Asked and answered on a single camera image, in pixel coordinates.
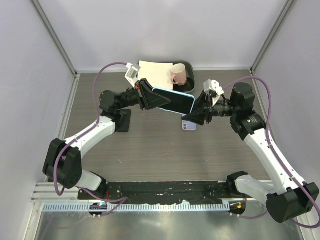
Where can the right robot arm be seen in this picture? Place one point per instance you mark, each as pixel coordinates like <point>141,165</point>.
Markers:
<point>289,195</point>

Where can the black phone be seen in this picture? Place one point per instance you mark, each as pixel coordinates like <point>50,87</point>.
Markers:
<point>123,121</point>

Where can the slotted cable duct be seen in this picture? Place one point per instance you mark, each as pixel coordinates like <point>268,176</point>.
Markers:
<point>99,207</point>

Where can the pink mug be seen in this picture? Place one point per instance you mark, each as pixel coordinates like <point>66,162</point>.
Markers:
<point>178,74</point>

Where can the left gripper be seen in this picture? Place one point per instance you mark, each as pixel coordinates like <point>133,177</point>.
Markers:
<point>149,100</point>

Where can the cream notebook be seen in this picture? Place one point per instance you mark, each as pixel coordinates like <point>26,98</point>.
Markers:
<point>157,74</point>

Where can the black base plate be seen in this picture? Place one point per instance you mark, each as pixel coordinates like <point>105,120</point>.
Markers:
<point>171,192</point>

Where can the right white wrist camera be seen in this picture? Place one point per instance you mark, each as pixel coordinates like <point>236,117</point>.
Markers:
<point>213,91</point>

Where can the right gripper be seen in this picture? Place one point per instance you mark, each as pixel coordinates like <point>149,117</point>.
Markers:
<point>199,115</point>

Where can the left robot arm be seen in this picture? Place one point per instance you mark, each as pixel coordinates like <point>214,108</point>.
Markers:
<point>63,163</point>

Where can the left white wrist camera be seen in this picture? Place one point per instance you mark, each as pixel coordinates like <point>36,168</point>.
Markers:
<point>131,74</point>

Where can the dark green tray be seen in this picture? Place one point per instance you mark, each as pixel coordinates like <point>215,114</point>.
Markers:
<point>190,84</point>

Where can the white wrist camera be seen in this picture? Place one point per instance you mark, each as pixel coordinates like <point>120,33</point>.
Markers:
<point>131,74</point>
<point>213,91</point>

